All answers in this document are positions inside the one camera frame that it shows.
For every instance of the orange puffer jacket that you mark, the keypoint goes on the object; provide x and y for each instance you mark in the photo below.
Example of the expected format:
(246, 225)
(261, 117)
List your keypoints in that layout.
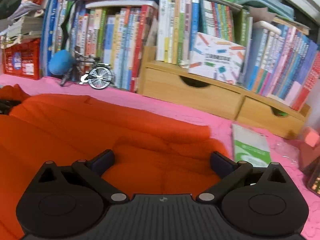
(154, 154)

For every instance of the blue plush ball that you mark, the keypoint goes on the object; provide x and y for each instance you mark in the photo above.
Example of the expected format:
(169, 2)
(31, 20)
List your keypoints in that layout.
(61, 62)

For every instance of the pink bunny blanket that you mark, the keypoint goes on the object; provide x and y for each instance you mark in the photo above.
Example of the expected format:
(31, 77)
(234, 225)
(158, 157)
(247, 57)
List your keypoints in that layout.
(221, 128)

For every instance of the row of books left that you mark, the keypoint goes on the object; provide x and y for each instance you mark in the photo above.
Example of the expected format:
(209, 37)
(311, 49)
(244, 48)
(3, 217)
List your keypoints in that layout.
(116, 31)

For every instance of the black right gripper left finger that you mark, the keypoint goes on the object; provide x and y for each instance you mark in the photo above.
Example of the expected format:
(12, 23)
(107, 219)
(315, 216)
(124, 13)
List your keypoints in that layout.
(68, 200)

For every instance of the row of books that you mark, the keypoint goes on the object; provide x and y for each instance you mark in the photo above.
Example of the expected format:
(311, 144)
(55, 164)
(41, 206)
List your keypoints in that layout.
(116, 31)
(280, 62)

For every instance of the wooden drawer organizer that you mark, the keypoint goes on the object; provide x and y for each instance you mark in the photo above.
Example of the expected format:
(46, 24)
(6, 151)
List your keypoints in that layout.
(171, 83)

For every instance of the stack of papers and magazines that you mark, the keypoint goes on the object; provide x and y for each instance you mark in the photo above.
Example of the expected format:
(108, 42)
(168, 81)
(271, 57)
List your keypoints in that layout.
(23, 25)

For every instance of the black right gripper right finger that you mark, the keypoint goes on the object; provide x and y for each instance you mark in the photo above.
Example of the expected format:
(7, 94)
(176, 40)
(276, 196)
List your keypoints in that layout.
(260, 201)

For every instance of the row of books right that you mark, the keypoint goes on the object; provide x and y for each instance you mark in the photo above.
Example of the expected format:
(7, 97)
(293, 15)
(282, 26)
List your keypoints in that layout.
(280, 62)

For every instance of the red plastic crate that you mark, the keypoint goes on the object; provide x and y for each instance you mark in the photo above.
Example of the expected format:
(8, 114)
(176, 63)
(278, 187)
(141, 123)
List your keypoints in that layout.
(23, 60)

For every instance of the green white booklet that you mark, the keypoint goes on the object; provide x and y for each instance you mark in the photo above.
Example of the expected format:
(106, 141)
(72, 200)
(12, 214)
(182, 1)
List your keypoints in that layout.
(250, 146)

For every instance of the label printer box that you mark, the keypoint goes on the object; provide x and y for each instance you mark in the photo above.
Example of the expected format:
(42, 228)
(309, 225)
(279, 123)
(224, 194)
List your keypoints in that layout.
(217, 59)

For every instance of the miniature black bicycle model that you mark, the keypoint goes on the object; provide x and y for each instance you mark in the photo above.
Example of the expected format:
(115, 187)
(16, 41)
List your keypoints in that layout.
(99, 77)

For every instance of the pink cardboard stand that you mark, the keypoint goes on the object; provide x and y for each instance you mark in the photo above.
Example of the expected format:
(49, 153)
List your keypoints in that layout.
(309, 159)

